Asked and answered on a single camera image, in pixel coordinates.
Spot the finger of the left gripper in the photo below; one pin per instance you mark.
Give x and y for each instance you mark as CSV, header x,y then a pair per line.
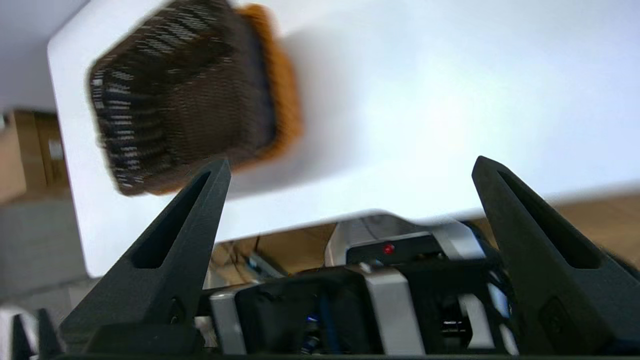
x,y
19,340
47,337

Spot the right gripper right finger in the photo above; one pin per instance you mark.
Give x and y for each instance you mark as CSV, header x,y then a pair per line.
x,y
555,290

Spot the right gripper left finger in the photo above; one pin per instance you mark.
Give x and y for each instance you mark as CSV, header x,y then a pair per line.
x,y
165,295

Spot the dark brown wicker basket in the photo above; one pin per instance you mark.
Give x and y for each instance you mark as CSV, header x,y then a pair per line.
x,y
190,100

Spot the orange wicker basket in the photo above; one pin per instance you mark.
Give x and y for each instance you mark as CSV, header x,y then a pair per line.
x,y
287,100

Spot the silver black robot base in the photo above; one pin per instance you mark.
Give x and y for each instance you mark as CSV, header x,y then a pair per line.
x,y
392,300

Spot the cardboard box with label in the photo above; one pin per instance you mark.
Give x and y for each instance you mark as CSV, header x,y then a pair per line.
x,y
47,170

